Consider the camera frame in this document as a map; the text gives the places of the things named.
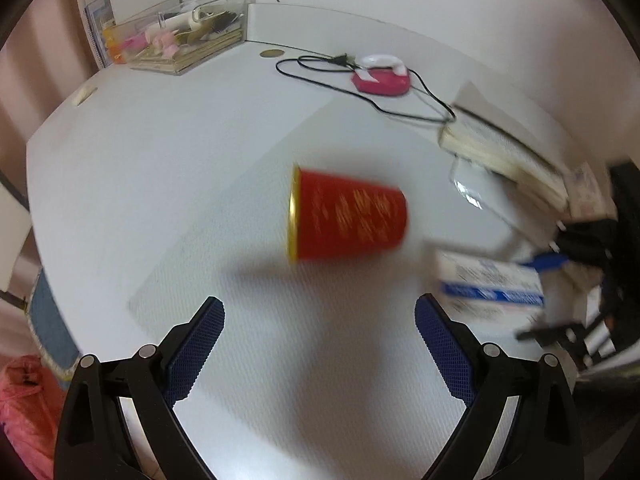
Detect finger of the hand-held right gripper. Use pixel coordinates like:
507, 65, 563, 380
519, 217, 621, 274
516, 319, 618, 362

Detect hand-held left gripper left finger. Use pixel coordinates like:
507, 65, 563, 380
53, 296, 226, 480

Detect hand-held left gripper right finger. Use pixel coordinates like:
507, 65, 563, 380
414, 293, 587, 480

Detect white blue striped box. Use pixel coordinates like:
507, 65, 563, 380
434, 249, 547, 322

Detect red paper cup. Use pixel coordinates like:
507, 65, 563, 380
286, 164, 410, 267

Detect pale printed box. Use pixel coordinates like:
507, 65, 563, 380
566, 161, 609, 219

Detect white ribbed table mat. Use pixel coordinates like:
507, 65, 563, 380
126, 94, 553, 480

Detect stack of books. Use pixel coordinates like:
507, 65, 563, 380
439, 84, 572, 212

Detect blue chair cushion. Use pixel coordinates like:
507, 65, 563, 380
26, 264, 84, 382

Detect pink red printed blanket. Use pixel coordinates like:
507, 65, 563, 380
0, 354, 69, 480

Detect pink white tape dispenser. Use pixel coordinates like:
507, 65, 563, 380
349, 53, 414, 97

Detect pink clips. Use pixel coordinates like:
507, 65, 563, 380
125, 29, 182, 59

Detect orange yellow container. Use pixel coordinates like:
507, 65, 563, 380
102, 24, 127, 64

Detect clear plastic organizer box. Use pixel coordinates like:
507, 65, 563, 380
101, 0, 257, 77

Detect black power cable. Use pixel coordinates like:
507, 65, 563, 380
275, 53, 457, 124

